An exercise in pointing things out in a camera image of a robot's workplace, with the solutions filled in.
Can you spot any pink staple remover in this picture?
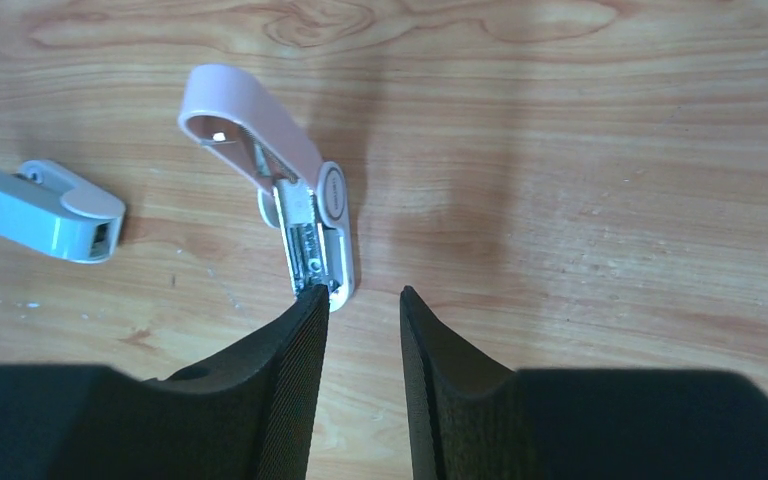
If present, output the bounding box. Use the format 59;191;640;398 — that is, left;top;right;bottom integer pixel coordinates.
177;64;356;311

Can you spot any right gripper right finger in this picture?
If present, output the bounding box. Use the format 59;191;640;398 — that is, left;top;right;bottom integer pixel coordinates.
400;287;768;479

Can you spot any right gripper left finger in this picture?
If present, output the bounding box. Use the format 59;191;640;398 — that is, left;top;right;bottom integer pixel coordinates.
0;286;329;479

